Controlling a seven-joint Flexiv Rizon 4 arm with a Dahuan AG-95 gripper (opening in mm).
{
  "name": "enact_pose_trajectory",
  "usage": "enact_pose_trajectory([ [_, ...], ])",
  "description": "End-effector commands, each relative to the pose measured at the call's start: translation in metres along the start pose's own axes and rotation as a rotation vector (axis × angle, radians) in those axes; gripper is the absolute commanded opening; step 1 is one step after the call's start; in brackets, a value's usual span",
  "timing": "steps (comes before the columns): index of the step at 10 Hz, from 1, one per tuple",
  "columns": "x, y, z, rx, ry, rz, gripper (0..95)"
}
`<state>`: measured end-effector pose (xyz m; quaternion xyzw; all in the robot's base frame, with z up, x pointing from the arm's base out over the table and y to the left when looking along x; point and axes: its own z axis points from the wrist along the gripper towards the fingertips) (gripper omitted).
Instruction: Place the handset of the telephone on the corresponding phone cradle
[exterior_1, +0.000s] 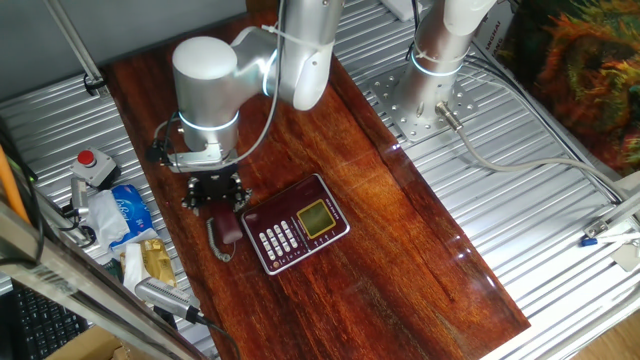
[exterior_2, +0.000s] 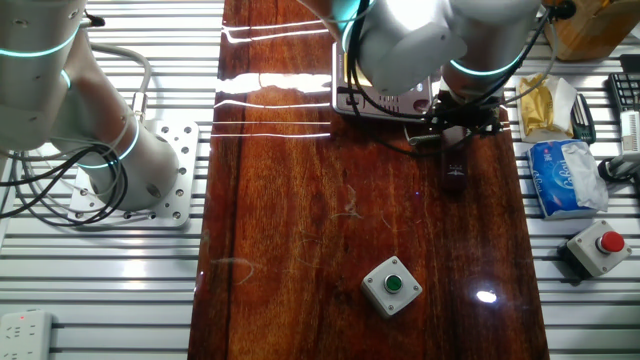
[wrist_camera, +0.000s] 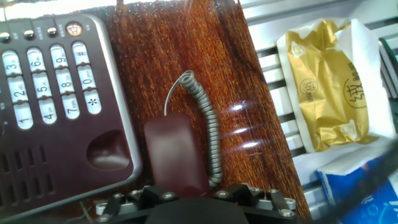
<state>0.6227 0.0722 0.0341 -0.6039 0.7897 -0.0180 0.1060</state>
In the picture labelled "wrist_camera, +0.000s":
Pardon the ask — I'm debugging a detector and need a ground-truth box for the dark green comb-like item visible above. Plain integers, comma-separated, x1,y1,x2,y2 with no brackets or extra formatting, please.
378,37,398,94

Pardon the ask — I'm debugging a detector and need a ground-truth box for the glossy red-brown wooden board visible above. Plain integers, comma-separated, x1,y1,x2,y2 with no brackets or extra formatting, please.
0,0,312,224

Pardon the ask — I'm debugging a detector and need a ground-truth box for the gold tissue pack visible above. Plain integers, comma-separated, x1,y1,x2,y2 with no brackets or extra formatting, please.
276,18,397,153

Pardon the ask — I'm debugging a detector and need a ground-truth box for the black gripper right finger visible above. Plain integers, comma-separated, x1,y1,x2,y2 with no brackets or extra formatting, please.
213,184,298,224

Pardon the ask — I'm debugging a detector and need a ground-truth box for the dark red telephone base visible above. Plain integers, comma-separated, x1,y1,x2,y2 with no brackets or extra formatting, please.
0,14,143,222

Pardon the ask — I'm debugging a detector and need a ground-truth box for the blue tissue pack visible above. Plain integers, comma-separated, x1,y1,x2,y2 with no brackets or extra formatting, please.
294,136,398,224

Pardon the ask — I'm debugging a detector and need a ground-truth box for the dark red telephone handset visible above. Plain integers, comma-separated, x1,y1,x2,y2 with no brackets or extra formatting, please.
143,113,214,198

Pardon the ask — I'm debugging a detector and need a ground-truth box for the grey phone cord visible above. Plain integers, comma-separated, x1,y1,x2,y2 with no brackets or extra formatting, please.
164,70,223,187

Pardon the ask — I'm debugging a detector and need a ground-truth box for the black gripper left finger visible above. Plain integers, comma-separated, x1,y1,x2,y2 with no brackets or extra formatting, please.
95,185,180,224

